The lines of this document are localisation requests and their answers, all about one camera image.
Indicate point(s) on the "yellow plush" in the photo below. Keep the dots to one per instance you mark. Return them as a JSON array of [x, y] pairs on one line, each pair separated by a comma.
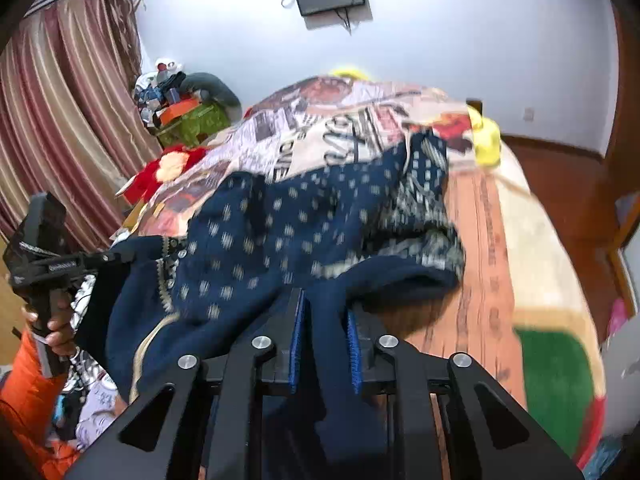
[[352, 72]]

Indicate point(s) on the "green cardboard box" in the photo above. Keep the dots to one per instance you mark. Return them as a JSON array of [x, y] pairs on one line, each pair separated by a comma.
[[200, 122]]

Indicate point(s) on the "red plush toy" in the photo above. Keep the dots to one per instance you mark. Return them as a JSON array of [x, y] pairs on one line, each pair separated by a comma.
[[170, 167]]

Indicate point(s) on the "striped red curtain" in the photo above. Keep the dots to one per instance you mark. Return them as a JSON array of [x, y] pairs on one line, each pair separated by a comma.
[[65, 110]]

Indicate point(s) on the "orange cream green bed blanket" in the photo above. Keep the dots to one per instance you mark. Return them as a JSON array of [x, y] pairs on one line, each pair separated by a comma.
[[480, 270]]

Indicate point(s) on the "pink item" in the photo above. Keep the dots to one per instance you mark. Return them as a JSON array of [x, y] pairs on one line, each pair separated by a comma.
[[619, 317]]

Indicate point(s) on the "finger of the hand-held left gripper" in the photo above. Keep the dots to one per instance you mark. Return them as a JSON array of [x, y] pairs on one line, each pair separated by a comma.
[[107, 261]]

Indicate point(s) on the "person's left forearm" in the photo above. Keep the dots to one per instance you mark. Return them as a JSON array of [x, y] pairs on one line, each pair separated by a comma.
[[25, 400]]

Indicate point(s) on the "pile of clothes and boxes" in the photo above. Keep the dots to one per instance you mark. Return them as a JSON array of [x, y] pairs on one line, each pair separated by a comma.
[[157, 85]]

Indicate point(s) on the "person's left hand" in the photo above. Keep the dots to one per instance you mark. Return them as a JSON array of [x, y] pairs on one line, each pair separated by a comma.
[[64, 332]]

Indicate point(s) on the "wooden wardrobe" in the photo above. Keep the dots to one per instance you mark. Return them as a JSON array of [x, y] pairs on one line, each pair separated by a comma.
[[627, 135]]

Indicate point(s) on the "grey plush pillow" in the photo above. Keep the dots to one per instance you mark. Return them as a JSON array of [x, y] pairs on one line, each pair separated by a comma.
[[215, 87]]

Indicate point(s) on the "printed blanket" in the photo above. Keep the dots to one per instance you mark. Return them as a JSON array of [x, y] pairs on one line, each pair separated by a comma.
[[325, 110]]

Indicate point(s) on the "orange box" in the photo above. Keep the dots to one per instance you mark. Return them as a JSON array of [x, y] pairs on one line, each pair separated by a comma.
[[177, 110]]

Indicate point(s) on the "navy patterned hooded jacket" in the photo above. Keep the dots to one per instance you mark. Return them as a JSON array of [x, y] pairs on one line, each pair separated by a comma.
[[280, 240]]

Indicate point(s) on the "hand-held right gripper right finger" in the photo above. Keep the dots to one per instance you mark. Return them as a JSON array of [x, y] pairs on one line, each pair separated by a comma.
[[354, 355]]

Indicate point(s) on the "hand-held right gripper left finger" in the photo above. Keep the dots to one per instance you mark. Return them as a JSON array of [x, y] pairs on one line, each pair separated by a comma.
[[297, 347]]

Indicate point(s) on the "wooden bed post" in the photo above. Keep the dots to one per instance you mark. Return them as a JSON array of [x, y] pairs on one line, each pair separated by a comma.
[[474, 107]]

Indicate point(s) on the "wall outlet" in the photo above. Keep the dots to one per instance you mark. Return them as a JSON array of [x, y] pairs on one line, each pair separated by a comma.
[[528, 114]]

